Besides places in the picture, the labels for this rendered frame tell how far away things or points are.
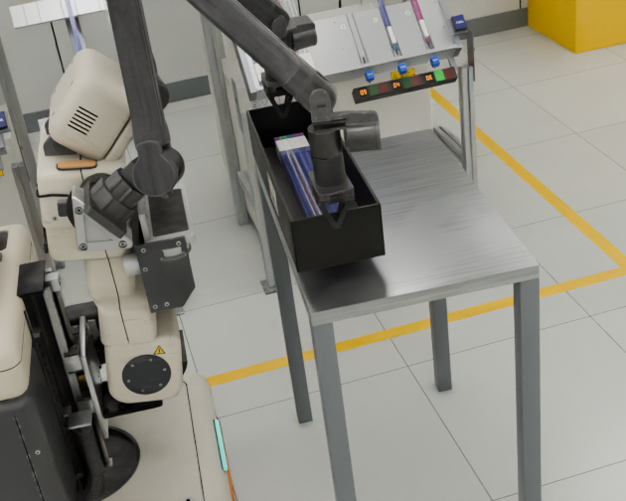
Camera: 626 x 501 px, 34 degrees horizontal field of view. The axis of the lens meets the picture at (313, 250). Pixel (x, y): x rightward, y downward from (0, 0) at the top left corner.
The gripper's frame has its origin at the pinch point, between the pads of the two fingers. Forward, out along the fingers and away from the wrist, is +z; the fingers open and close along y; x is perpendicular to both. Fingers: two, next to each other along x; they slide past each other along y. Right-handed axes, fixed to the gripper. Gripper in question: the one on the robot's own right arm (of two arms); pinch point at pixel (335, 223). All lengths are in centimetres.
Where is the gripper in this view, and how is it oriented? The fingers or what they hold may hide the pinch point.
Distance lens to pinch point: 188.3
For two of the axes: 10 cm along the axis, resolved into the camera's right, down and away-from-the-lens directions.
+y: -2.0, -4.7, 8.6
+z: 1.2, 8.6, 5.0
